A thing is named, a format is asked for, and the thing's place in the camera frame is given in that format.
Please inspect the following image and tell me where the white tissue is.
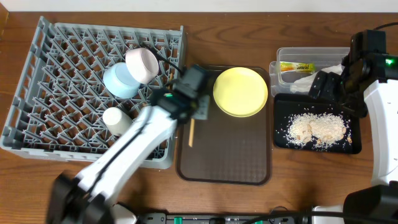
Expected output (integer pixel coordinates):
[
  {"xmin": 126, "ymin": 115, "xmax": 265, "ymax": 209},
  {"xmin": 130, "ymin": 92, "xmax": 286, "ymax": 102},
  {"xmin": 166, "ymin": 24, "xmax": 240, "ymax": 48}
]
[{"xmin": 290, "ymin": 64, "xmax": 344, "ymax": 94}]

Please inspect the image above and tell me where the wooden chopstick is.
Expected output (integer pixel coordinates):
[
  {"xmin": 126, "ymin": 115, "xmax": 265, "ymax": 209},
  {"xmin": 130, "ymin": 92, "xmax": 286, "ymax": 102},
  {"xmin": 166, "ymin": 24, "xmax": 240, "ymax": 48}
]
[
  {"xmin": 188, "ymin": 118, "xmax": 195, "ymax": 147},
  {"xmin": 165, "ymin": 73, "xmax": 174, "ymax": 89}
]

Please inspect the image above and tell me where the green snack wrapper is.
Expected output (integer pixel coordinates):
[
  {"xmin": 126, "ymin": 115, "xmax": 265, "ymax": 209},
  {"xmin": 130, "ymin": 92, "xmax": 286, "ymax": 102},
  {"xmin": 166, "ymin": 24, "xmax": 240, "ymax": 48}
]
[{"xmin": 280, "ymin": 62, "xmax": 315, "ymax": 73}]

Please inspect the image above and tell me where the white bowl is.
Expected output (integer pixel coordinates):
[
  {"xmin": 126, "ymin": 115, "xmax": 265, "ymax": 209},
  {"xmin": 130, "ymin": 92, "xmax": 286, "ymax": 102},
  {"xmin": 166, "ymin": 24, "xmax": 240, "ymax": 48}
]
[{"xmin": 125, "ymin": 48, "xmax": 159, "ymax": 84}]

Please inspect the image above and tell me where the yellow round plate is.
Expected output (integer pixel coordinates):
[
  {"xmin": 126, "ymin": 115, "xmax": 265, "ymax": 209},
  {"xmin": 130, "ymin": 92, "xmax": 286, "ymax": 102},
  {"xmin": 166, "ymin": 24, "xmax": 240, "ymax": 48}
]
[{"xmin": 213, "ymin": 67, "xmax": 268, "ymax": 118}]

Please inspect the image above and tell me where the light blue saucer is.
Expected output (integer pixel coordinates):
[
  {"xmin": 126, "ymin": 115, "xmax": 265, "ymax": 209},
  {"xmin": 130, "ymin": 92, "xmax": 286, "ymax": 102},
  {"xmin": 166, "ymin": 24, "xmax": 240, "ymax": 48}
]
[{"xmin": 103, "ymin": 62, "xmax": 141, "ymax": 98}]

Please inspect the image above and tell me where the white plastic cup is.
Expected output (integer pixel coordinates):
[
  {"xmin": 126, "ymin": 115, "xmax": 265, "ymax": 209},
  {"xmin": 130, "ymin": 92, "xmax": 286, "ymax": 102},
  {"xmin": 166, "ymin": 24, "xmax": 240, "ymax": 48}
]
[{"xmin": 102, "ymin": 107, "xmax": 132, "ymax": 136}]

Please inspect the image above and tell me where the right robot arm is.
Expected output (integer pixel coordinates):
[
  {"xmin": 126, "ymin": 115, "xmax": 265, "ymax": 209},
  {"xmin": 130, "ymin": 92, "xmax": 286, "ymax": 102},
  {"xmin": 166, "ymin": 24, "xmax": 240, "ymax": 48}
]
[{"xmin": 308, "ymin": 27, "xmax": 397, "ymax": 223}]

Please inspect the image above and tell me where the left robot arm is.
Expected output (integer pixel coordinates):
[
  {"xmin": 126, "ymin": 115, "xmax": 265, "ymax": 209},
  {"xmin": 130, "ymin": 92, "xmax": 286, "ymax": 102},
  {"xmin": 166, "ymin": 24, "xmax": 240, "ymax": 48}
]
[{"xmin": 45, "ymin": 65, "xmax": 212, "ymax": 223}]

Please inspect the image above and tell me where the clear plastic waste bin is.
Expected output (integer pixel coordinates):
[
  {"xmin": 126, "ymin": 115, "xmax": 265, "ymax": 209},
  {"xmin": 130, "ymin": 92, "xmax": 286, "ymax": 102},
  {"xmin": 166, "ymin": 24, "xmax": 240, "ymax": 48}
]
[{"xmin": 269, "ymin": 47, "xmax": 349, "ymax": 96}]

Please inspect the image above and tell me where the black waste tray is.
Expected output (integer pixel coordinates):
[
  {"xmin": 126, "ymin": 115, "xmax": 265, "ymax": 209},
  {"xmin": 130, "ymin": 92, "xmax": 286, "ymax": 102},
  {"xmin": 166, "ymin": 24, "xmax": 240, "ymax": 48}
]
[{"xmin": 274, "ymin": 93, "xmax": 362, "ymax": 154}]

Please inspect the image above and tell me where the spilled rice food waste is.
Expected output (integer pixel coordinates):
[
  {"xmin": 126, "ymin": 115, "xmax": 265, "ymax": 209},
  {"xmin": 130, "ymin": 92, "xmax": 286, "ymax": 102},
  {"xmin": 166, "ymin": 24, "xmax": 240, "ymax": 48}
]
[{"xmin": 281, "ymin": 113, "xmax": 353, "ymax": 150}]

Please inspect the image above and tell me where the grey plastic dishwasher rack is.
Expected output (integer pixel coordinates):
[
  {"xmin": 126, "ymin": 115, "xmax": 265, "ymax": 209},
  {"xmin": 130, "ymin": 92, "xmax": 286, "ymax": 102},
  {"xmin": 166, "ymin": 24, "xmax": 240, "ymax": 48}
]
[{"xmin": 1, "ymin": 18, "xmax": 187, "ymax": 162}]

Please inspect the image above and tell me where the brown plastic serving tray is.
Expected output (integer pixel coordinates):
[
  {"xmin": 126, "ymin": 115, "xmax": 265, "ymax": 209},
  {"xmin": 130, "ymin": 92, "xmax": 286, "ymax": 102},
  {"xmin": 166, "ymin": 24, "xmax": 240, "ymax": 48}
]
[{"xmin": 175, "ymin": 64, "xmax": 272, "ymax": 187}]

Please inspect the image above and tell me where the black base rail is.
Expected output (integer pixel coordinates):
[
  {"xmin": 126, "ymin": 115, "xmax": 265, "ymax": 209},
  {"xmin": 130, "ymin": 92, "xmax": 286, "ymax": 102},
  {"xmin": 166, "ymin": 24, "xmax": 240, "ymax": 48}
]
[{"xmin": 137, "ymin": 211, "xmax": 397, "ymax": 224}]

